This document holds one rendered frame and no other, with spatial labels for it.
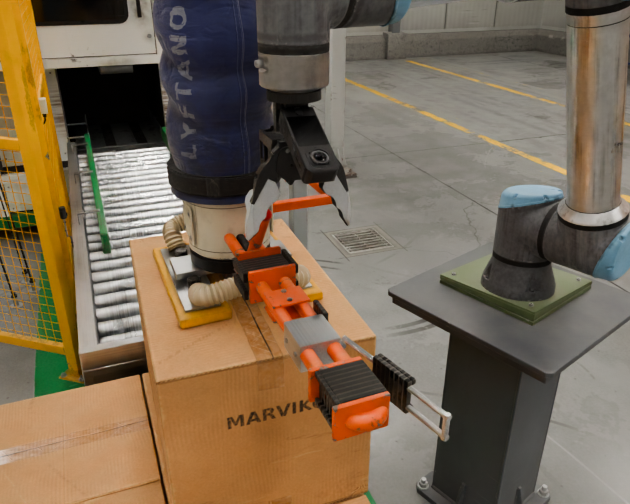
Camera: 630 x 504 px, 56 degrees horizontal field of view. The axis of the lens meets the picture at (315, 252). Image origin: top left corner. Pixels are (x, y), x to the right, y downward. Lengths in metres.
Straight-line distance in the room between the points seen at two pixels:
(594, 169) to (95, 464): 1.27
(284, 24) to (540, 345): 1.03
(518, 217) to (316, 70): 0.91
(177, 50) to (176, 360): 0.53
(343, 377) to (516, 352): 0.78
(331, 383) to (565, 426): 1.83
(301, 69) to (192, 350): 0.56
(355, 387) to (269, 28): 0.44
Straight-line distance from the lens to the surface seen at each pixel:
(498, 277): 1.62
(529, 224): 1.54
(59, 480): 1.50
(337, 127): 4.83
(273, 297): 0.94
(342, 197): 0.83
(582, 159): 1.39
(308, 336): 0.84
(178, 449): 1.13
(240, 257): 1.05
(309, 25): 0.75
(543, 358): 1.47
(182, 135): 1.12
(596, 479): 2.34
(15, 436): 1.65
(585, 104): 1.33
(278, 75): 0.75
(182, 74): 1.10
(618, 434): 2.55
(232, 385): 1.07
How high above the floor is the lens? 1.56
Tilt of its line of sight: 26 degrees down
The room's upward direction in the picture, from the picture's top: straight up
